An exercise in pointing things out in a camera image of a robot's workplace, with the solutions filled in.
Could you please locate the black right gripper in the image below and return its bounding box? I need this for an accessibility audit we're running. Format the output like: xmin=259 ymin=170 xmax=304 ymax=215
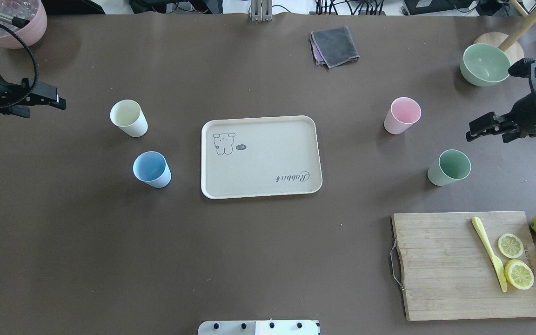
xmin=465 ymin=93 xmax=536 ymax=143

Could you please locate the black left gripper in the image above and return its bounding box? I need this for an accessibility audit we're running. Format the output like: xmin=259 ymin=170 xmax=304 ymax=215
xmin=0 ymin=75 xmax=67 ymax=118

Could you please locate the green plastic cup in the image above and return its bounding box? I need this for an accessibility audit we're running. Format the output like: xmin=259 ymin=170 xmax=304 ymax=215
xmin=427 ymin=150 xmax=472 ymax=186

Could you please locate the blue plastic cup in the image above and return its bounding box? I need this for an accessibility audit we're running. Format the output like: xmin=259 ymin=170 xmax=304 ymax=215
xmin=132 ymin=151 xmax=172 ymax=188

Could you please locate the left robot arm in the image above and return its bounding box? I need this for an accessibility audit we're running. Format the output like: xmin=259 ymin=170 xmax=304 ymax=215
xmin=0 ymin=57 xmax=67 ymax=118

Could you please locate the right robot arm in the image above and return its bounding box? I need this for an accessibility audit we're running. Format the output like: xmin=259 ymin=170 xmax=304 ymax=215
xmin=466 ymin=89 xmax=536 ymax=143

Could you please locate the cream rabbit tray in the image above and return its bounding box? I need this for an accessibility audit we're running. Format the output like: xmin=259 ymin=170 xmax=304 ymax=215
xmin=201 ymin=116 xmax=322 ymax=200

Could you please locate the green bowl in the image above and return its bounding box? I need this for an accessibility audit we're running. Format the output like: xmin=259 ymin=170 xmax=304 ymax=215
xmin=460 ymin=44 xmax=510 ymax=87

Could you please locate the pink plastic cup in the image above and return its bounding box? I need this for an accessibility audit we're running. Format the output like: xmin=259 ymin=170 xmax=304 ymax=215
xmin=383 ymin=97 xmax=422 ymax=135

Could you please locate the cream plastic cup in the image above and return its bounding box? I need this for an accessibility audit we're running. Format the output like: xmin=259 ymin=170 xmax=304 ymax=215
xmin=110 ymin=100 xmax=148 ymax=138

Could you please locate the pink bowl with ice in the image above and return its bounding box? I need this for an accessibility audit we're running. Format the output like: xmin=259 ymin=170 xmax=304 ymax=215
xmin=0 ymin=0 xmax=47 ymax=49

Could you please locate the wooden stand with base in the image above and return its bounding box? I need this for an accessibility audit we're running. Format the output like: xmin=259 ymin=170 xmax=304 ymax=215
xmin=474 ymin=0 xmax=536 ymax=64

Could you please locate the lemon slice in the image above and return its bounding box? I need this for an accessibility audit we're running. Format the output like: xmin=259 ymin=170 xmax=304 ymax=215
xmin=497 ymin=233 xmax=524 ymax=259
xmin=504 ymin=259 xmax=535 ymax=290

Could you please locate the wooden cutting board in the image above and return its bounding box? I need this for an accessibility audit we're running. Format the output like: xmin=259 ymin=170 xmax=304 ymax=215
xmin=391 ymin=211 xmax=536 ymax=322

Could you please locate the yellow plastic knife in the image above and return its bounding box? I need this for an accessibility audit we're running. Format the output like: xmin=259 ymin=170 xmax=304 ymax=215
xmin=471 ymin=216 xmax=508 ymax=293

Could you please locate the grey folded cloth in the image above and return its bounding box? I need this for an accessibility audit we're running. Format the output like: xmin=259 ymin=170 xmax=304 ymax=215
xmin=310 ymin=26 xmax=360 ymax=69

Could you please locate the aluminium frame post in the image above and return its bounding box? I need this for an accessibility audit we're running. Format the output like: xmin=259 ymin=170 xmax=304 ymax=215
xmin=249 ymin=0 xmax=273 ymax=22

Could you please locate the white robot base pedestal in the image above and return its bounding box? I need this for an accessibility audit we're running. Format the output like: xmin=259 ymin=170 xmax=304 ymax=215
xmin=197 ymin=319 xmax=321 ymax=335

